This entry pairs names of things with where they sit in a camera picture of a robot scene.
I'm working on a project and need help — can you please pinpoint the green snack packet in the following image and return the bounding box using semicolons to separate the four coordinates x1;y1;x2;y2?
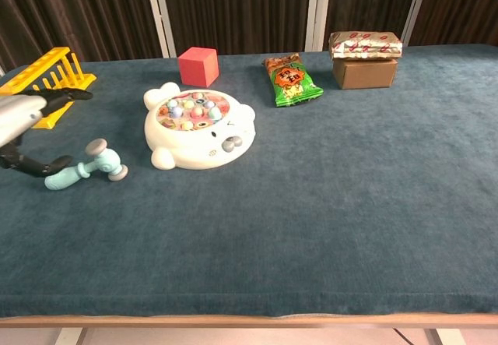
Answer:
261;52;324;108

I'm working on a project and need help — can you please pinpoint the yellow plastic test tube rack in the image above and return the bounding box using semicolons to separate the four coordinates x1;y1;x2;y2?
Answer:
0;46;97;130

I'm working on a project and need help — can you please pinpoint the white metal frame post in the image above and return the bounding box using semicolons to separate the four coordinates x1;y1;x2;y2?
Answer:
142;0;178;58
400;0;433;48
304;0;334;52

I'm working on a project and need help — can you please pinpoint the dark brown curtain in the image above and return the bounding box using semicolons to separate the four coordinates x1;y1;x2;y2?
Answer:
0;0;498;74

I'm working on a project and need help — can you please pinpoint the red foam cube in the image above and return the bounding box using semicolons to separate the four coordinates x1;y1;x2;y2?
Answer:
177;47;220;88

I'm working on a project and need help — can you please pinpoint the white table leg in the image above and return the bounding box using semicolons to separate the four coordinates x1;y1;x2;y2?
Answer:
426;328;466;345
54;327;89;345

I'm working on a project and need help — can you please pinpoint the white bear whack toy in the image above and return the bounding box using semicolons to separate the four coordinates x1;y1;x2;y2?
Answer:
142;82;257;171

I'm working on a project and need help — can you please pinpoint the teal velvet table cloth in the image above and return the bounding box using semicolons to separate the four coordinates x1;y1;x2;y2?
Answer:
0;44;498;319

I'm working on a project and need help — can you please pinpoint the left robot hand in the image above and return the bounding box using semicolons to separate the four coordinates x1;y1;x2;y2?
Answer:
0;87;94;179

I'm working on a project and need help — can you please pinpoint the brown cardboard box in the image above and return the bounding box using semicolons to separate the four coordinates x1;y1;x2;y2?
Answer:
331;57;398;90

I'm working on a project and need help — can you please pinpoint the silver foil packet red print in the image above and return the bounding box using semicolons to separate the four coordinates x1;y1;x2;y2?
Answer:
328;30;403;62

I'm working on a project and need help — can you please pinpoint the light blue toy hammer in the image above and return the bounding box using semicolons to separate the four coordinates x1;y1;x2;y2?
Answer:
44;138;129;192

